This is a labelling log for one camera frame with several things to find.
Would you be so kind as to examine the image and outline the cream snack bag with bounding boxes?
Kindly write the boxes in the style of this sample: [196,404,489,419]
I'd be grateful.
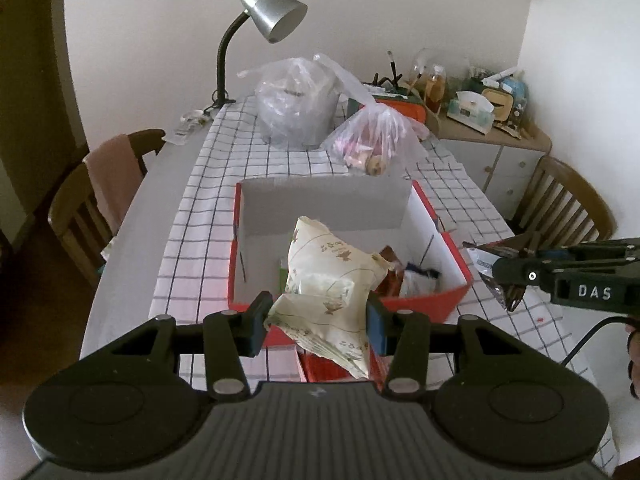
[265,216,393,379]

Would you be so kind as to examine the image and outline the red snack bag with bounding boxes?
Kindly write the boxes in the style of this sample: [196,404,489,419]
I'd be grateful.
[296,348,393,389]

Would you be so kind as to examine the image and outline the snacks pile in box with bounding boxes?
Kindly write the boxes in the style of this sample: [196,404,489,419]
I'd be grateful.
[280,240,439,306]

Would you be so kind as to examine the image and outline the small plastic bag with snacks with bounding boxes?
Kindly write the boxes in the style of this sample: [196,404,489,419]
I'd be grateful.
[321,103,431,177]

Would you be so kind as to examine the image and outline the right hand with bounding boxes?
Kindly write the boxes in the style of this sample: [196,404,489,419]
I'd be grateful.
[627,326,640,399]

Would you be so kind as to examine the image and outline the wooden chair right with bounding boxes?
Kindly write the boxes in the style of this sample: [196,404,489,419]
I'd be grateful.
[510,155,615,248]

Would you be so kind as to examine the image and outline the wooden chair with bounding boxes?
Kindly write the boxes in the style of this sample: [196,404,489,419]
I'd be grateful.
[510,155,615,248]
[48,129,165,287]

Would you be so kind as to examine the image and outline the white wooden cabinet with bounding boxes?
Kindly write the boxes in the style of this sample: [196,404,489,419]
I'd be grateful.
[426,113,552,220]

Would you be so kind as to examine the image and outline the checkered white tablecloth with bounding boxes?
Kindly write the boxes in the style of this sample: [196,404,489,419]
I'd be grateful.
[150,94,618,476]

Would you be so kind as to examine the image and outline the red cardboard box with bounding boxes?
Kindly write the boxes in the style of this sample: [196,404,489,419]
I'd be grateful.
[226,174,474,356]

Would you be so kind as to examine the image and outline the tissue box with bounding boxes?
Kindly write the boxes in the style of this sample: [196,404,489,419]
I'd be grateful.
[447,91,495,134]

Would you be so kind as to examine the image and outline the red green container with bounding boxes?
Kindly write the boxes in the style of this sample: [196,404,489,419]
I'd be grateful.
[364,84,428,124]

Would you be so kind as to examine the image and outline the amber glass bottle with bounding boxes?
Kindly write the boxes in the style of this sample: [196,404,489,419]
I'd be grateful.
[424,64,446,115]

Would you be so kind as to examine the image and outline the clear glass jar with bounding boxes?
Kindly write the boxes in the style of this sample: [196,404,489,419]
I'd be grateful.
[407,48,446,91]

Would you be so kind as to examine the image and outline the wooden chair left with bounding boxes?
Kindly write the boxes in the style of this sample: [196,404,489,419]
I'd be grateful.
[48,129,165,287]

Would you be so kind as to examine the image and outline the pink towel on chair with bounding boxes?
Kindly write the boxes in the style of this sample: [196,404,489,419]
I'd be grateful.
[84,134,143,234]

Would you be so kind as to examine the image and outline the small items by lamp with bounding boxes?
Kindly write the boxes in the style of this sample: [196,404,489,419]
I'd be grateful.
[162,107,212,146]

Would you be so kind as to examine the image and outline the large clear plastic bag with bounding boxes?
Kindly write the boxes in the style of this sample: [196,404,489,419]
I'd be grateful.
[238,53,374,151]

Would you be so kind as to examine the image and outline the silver desk lamp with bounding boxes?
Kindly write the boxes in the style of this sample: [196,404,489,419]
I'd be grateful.
[208,0,309,110]

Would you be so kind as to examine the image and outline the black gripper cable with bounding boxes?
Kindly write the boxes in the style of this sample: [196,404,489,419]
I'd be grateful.
[560,314,640,366]

